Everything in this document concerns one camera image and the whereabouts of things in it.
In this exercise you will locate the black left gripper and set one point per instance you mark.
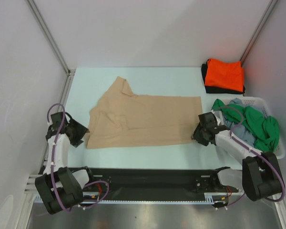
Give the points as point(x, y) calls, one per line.
point(81, 130)

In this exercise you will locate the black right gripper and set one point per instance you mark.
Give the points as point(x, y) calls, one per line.
point(200, 134)

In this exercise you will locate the beige t shirt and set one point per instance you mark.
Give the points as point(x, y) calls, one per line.
point(122, 118)

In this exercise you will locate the white plastic laundry basket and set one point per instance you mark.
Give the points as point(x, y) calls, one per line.
point(274, 148)

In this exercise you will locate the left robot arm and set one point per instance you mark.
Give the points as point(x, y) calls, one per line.
point(59, 187)

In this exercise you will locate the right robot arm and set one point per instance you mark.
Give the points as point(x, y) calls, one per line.
point(261, 174)

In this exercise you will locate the light blue t shirt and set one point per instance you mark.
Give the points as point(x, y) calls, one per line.
point(241, 132)

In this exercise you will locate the folded black t shirt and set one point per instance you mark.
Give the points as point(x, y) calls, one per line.
point(216, 90)

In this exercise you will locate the green t shirt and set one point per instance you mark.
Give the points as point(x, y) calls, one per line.
point(262, 124)

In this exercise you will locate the folded orange t shirt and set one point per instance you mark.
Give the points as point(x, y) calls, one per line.
point(225, 75)

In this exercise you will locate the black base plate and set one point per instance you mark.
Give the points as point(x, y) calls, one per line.
point(159, 184)

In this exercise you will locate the white slotted cable duct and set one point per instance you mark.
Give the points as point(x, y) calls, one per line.
point(133, 201)

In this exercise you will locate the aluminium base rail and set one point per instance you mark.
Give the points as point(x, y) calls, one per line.
point(30, 187)

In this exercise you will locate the left aluminium frame post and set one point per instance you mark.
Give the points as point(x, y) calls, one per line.
point(49, 37)

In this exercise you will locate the aluminium frame post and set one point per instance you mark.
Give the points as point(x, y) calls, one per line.
point(259, 28)
point(49, 37)

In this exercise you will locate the right aluminium frame post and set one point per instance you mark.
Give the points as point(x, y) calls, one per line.
point(259, 28)

